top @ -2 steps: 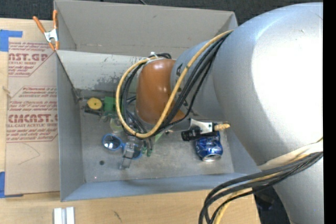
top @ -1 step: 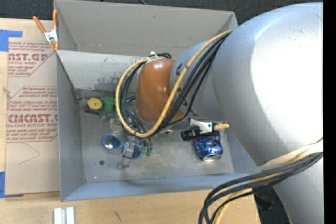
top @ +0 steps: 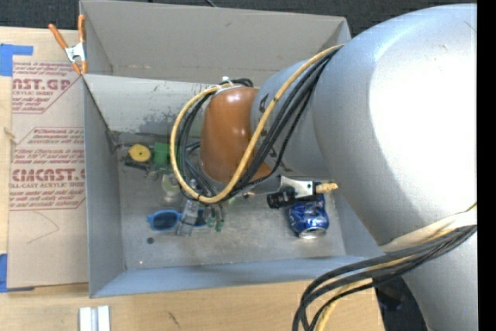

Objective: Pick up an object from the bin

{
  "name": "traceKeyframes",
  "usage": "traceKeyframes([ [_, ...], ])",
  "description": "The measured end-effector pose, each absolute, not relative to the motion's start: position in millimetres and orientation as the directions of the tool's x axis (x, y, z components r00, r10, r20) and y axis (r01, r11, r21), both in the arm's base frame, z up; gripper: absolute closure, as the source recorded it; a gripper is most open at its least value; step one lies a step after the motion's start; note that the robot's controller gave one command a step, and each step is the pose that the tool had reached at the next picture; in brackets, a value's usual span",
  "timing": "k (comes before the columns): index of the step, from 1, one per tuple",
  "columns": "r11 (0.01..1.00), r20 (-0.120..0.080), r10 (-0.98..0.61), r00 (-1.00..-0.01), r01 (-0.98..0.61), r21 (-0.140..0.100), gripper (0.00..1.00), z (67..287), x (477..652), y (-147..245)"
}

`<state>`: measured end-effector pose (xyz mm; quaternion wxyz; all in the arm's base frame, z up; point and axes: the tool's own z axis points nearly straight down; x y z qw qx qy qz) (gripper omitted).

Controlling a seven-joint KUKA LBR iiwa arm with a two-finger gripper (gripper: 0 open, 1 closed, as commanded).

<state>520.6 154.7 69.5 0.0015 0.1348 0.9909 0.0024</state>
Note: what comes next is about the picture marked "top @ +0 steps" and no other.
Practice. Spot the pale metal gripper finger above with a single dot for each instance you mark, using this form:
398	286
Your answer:
188	216

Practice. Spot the blue sunglasses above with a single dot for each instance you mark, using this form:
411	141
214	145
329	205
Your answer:
162	220

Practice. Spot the clear glass thing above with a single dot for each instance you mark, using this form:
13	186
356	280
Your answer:
170	188

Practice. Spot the green block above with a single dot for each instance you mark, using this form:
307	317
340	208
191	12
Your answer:
160	155

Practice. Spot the grey metal bin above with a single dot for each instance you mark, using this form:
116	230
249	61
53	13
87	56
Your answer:
248	244

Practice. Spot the yellow round disc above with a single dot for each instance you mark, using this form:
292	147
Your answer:
138	153

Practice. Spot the crushed blue drink can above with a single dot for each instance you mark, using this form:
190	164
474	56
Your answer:
308	219

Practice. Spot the brown cardboard board, red print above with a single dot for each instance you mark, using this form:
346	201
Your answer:
46	228

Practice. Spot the black cylinder on white bracket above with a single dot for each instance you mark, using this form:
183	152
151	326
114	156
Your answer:
295	190

